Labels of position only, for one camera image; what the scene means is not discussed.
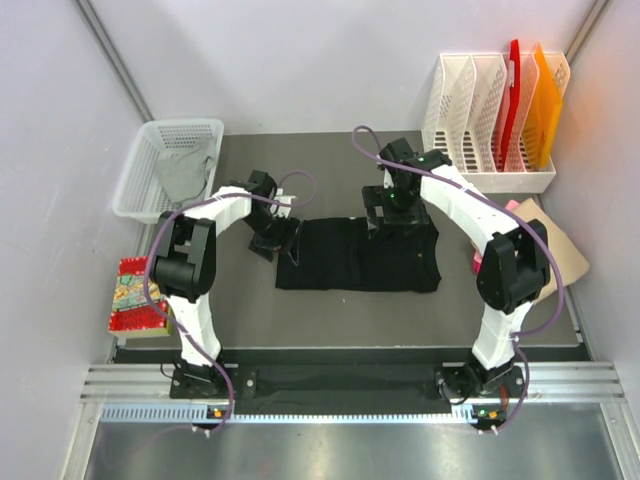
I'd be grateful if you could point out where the pink t shirt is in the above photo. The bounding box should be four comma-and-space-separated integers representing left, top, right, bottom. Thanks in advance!
472, 199, 519, 274

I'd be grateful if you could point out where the beige t shirt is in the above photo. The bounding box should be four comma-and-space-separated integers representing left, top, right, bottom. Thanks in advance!
512, 198, 590, 287

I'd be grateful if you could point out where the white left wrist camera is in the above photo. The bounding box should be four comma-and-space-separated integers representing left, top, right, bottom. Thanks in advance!
270, 187, 296, 219

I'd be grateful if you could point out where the red illustrated book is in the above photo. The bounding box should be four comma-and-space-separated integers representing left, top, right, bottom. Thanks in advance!
108, 257, 171, 340

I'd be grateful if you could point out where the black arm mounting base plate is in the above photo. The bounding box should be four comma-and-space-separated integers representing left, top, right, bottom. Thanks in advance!
169, 364, 524, 404

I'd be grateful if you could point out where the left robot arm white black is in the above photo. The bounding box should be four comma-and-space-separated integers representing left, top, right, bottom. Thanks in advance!
145, 170, 302, 398

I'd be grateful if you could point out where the grey cloth in basket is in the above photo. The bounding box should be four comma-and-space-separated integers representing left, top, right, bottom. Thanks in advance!
155, 141, 214, 206

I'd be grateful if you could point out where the white file organizer rack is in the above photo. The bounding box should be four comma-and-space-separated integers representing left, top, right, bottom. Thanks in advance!
421, 53, 556, 194

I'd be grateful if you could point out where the white plastic mesh basket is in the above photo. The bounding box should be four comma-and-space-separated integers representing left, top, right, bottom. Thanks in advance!
112, 118, 224, 224

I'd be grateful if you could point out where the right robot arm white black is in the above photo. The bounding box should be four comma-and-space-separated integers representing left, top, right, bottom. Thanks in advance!
362, 138, 550, 397

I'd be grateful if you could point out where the orange plastic folder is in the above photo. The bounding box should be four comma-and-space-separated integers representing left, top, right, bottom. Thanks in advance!
522, 44, 563, 171

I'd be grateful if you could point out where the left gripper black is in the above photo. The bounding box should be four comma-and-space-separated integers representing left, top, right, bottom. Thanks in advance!
242, 210, 302, 265

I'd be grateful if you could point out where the black daisy print t shirt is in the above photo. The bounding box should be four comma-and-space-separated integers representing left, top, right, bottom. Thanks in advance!
275, 217, 441, 293

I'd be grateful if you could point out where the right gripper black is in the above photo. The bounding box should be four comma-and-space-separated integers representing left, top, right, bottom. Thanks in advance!
362, 184, 428, 238

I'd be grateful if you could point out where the white slotted cable duct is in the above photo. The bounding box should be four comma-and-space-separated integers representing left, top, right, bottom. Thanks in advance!
100, 403, 499, 426

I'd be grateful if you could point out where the red plastic folder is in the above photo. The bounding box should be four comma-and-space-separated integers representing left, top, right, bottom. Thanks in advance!
498, 39, 521, 172

